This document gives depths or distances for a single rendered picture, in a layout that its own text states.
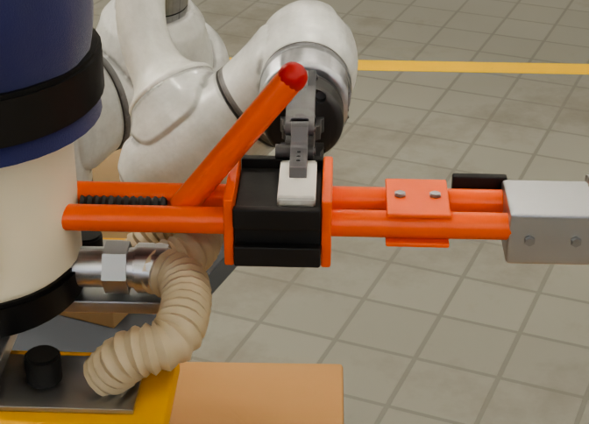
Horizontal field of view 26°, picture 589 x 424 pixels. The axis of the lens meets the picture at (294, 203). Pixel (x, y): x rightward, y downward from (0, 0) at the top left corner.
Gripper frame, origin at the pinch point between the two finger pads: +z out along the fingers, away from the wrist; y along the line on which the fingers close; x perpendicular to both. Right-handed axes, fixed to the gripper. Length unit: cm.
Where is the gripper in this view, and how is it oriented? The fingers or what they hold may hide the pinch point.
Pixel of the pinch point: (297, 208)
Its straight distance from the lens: 103.1
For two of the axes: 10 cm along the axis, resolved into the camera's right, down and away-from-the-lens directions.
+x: -10.0, -0.2, 0.3
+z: -0.3, 4.7, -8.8
